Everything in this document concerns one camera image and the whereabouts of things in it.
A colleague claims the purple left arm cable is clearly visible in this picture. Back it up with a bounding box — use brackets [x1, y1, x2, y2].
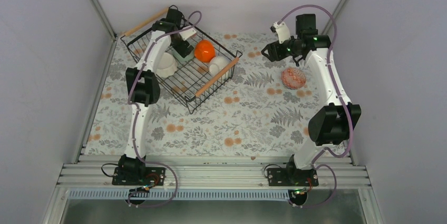
[126, 10, 203, 209]

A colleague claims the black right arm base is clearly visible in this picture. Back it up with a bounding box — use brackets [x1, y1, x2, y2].
[263, 155, 319, 187]

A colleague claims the aluminium frame post left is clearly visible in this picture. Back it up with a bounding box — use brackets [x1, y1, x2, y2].
[90, 0, 116, 41]

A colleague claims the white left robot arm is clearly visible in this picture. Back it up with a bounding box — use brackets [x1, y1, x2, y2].
[120, 5, 197, 184]

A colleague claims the white ribbed bowl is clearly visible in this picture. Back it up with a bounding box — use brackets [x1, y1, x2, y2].
[208, 56, 231, 76]

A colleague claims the black wire dish rack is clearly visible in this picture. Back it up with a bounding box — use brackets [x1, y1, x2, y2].
[124, 23, 242, 113]

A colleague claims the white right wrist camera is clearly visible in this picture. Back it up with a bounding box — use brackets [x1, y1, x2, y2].
[270, 21, 290, 44]

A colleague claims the wooden rack handle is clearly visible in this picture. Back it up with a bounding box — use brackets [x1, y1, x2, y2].
[195, 57, 240, 98]
[122, 7, 169, 37]

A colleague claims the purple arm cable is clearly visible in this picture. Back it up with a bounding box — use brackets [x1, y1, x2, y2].
[126, 10, 203, 209]
[277, 4, 355, 209]

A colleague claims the floral table mat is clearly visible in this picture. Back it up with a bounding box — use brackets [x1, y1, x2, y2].
[85, 33, 347, 158]

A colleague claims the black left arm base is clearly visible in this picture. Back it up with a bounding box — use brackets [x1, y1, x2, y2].
[112, 154, 166, 187]

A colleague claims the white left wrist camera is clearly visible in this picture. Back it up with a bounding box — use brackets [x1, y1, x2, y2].
[179, 26, 197, 41]

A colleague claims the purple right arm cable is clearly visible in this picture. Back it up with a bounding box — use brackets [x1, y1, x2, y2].
[277, 4, 355, 209]

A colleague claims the aluminium rail base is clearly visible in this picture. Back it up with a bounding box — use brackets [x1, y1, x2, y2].
[56, 155, 371, 201]

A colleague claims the wooden rack handle far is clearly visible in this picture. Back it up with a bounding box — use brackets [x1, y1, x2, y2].
[122, 7, 169, 37]

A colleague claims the white scalloped bowl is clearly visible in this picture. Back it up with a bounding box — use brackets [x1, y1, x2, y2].
[156, 52, 178, 78]

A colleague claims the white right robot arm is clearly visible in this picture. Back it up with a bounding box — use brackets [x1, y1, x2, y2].
[261, 14, 362, 186]

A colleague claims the orange glossy bowl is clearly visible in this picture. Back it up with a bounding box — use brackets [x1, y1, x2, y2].
[194, 40, 216, 63]

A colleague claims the mint green bowl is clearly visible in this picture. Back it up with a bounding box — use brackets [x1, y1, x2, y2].
[173, 48, 195, 63]

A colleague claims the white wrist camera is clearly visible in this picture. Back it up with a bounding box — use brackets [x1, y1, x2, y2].
[179, 26, 197, 41]
[270, 21, 290, 44]

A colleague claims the wooden rack handle near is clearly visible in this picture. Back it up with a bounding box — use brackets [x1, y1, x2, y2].
[195, 57, 240, 98]

